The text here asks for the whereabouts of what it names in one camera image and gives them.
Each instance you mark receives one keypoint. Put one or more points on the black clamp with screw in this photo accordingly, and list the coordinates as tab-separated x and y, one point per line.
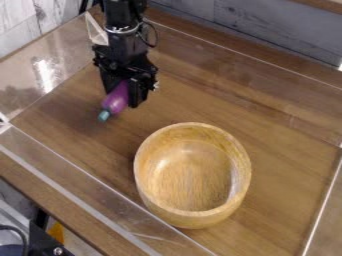
43	244

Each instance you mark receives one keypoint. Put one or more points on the clear acrylic tray walls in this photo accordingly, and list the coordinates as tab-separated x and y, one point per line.
69	162

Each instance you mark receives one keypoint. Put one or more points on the clear acrylic corner bracket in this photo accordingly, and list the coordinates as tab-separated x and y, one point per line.
96	33

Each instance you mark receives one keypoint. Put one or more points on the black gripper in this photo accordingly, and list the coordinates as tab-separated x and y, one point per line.
120	61

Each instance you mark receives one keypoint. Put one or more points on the brown wooden bowl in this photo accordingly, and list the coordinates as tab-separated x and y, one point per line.
192	174

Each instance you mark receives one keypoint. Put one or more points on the purple toy eggplant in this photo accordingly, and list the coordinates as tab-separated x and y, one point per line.
115	101

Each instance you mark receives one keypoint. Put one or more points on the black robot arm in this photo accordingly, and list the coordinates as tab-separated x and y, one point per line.
124	20

